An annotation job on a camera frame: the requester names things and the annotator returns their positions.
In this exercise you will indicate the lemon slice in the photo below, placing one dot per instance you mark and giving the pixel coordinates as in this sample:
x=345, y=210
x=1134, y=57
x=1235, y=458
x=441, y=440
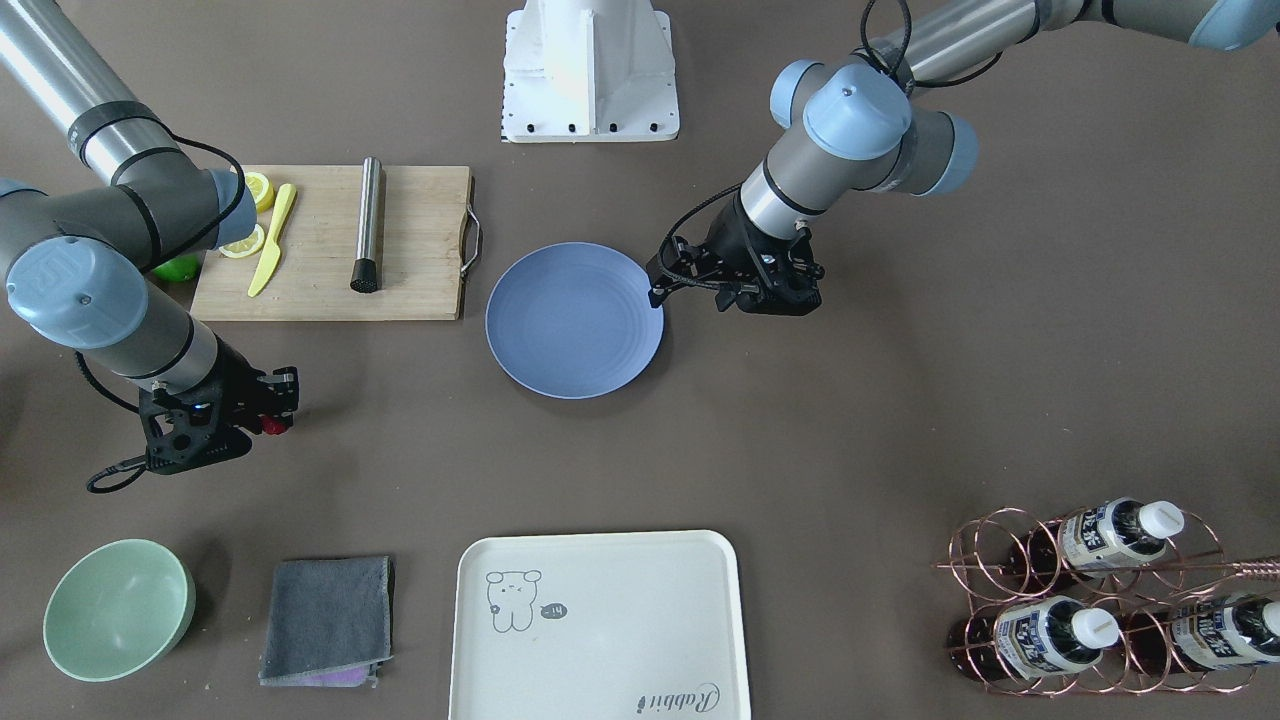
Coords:
x=261, y=189
x=247, y=247

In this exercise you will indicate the green lime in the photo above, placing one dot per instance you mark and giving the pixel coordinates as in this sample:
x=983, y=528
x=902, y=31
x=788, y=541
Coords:
x=183, y=269

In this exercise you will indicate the cream rabbit tray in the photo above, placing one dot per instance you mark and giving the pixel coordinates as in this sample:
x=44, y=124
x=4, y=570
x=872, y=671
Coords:
x=634, y=625

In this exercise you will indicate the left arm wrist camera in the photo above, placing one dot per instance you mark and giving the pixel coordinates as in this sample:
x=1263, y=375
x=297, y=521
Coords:
x=786, y=275

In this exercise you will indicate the blue plate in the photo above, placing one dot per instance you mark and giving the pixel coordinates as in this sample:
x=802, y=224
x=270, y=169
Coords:
x=573, y=320

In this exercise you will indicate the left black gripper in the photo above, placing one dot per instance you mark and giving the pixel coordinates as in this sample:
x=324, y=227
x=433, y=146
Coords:
x=733, y=243

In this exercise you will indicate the grey folded cloth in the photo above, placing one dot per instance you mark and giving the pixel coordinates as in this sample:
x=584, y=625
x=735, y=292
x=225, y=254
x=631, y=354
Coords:
x=329, y=623

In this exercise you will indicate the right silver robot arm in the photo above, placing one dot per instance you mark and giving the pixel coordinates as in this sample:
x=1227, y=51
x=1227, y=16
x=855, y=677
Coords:
x=75, y=266

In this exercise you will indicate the green bowl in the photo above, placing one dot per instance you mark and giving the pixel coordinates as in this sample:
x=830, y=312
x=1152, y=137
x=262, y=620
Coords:
x=118, y=610

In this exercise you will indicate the copper wire bottle rack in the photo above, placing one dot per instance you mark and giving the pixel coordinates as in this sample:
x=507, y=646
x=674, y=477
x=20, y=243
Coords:
x=988, y=557

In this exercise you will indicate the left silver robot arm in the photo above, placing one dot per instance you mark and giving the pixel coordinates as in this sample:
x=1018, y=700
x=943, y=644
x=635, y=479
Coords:
x=851, y=126

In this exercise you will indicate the white pillar with base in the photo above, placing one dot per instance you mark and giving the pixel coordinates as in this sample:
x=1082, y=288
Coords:
x=589, y=71

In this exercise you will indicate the red strawberry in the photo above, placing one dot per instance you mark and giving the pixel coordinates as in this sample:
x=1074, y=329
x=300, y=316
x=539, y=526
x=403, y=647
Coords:
x=272, y=426

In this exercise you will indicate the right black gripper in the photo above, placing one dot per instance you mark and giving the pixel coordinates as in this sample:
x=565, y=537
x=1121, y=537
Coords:
x=238, y=377

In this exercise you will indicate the dark drink bottle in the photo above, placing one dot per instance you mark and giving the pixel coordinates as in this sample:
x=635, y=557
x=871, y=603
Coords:
x=1055, y=636
x=1119, y=534
x=1235, y=630

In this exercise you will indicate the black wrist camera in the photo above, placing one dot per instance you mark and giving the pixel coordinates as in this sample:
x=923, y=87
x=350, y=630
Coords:
x=188, y=430

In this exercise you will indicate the yellow plastic knife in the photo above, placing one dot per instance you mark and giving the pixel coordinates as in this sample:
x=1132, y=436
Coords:
x=271, y=252

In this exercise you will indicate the wooden cutting board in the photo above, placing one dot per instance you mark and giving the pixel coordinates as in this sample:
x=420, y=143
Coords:
x=421, y=245

